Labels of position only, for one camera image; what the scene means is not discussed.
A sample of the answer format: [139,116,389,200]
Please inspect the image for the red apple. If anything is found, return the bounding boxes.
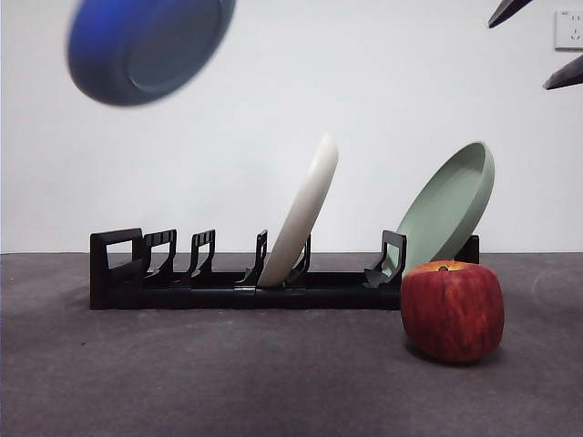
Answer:
[400,259,505,364]

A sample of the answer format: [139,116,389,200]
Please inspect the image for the blue plate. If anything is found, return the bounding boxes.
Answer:
[66,0,237,108]

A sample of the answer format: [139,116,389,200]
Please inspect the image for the green plate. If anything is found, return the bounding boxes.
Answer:
[381,141,496,279]

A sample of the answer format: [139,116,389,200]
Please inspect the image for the white plate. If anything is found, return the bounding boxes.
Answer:
[257,132,340,288]

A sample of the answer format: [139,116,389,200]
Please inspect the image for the black plate rack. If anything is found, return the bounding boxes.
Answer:
[88,227,480,311]

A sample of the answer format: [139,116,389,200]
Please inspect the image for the white wall socket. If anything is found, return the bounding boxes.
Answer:
[554,9,583,50]

